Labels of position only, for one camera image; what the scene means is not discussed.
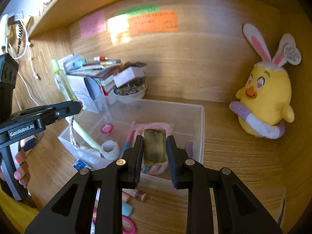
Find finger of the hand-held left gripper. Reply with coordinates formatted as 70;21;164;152
45;100;83;123

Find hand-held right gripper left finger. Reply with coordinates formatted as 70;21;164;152
24;135;144;234

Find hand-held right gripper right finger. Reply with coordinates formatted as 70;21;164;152
166;135;283;234

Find pink rope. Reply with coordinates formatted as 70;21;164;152
133;122;195;176

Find olive rectangular block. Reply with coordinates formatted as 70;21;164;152
143;128;168;164

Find pink toothbrush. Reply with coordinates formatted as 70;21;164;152
121;121;137;153

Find braided pastel cord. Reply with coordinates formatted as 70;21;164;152
68;116;81;150

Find white tape roll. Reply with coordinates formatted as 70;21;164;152
101;140;121;161

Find pale green stick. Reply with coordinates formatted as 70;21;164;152
74;117;103;153

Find clear plastic storage box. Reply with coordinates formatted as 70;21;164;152
58;98;205;196

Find person's left hand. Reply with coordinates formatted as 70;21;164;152
0;148;31;186

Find white printed carton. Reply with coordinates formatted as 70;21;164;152
66;74;108;113

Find yellow liquid bottle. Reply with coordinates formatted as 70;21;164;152
51;58;78;103

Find pink lip balm tube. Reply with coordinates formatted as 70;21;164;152
122;190;148;202

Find light blue eraser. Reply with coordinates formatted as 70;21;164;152
121;202;133;216

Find stack of books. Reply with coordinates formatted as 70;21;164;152
65;54;147;95

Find blue barcode card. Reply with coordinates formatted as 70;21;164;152
73;159;92;171

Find red and white marker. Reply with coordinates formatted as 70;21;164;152
94;56;122;63

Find white bowl of beads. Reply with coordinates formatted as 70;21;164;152
113;79;148;99

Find pink scissors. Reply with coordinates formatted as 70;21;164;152
93;207;137;234

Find small white box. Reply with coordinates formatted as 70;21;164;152
113;67;145;88

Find yellow clothing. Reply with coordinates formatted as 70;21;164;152
0;190;39;234

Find pink sticky note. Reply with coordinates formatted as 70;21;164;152
79;10;107;40

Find white fluffy cloth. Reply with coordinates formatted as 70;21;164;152
0;15;10;54

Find wooden shelf board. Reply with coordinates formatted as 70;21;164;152
27;0;308;38

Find yellow chick plush toy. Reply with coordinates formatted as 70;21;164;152
229;23;303;140

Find orange sticky note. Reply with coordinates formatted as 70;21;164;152
107;12;179;36

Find green sticky note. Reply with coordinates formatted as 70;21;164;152
116;4;160;17

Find white cable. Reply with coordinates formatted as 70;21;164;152
5;17;39;108

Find black chain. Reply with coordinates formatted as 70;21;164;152
15;21;28;56

